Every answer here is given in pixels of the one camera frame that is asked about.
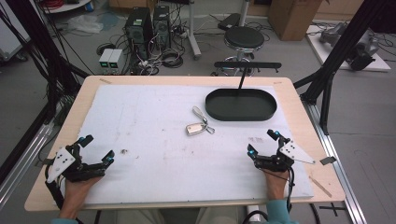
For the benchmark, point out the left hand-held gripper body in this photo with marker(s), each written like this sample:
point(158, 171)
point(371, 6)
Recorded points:
point(62, 161)

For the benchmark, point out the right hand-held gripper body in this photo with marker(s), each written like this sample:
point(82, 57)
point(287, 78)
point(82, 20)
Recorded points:
point(295, 151)

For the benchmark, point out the black stand with oval tray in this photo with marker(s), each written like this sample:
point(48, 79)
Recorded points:
point(239, 105)

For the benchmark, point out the person's left hand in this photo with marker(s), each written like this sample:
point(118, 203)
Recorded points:
point(76, 194)

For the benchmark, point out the person's right hand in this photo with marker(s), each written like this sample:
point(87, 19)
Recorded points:
point(277, 185)

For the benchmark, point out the small dark scrap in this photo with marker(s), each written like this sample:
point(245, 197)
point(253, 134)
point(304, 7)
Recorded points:
point(124, 151)

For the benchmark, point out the small dark flat tag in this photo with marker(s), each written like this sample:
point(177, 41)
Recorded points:
point(328, 160)

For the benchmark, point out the thin wooden stick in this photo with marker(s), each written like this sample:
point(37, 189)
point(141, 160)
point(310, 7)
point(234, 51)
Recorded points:
point(320, 186)

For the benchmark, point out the white foam mat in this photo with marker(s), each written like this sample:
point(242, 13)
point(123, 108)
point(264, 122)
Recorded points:
point(162, 174)

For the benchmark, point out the person's legs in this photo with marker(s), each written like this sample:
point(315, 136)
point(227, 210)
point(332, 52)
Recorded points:
point(140, 217)

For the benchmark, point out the black tape cross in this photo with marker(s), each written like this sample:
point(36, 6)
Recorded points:
point(332, 209)

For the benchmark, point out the white power supply unit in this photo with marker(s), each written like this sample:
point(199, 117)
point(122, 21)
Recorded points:
point(105, 59)
point(115, 59)

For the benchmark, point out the black round stool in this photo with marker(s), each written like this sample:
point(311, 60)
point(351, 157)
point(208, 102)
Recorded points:
point(244, 38)

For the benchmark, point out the clear plastic bag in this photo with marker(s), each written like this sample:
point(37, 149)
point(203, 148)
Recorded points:
point(85, 24)

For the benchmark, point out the grey device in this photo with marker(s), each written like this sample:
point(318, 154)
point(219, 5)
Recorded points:
point(333, 34)

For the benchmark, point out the brown cardboard box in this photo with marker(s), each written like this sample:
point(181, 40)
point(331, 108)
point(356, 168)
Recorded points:
point(292, 18)

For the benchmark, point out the white floor board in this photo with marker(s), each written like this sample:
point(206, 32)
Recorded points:
point(378, 63)

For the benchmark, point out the black device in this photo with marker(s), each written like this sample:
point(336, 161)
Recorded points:
point(362, 51)

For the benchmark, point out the black flat case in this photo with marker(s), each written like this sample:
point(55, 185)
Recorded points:
point(229, 21)

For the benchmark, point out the large black computer tower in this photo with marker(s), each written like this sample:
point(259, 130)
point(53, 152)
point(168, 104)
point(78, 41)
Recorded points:
point(138, 28)

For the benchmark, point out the white stand leg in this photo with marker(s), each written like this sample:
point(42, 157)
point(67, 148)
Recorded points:
point(193, 34)

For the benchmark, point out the round white table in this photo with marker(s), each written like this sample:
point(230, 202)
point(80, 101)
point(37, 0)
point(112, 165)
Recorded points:
point(67, 6)

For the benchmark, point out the slim black computer tower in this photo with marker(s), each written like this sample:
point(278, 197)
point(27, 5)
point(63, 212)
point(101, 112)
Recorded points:
point(162, 25)

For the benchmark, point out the aluminium rail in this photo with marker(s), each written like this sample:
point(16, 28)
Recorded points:
point(21, 158)
point(337, 168)

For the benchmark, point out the black metal frame strut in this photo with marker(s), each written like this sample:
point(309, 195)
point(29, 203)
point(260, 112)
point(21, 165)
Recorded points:
point(339, 53)
point(34, 37)

